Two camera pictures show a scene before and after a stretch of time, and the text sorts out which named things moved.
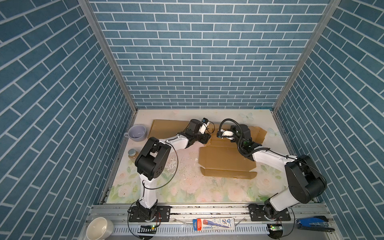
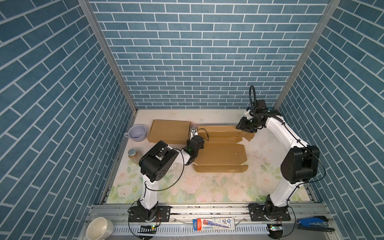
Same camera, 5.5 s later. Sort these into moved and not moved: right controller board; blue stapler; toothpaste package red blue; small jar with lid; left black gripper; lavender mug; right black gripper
Moved: right black gripper; left black gripper
Not moved: toothpaste package red blue; lavender mug; blue stapler; small jar with lid; right controller board
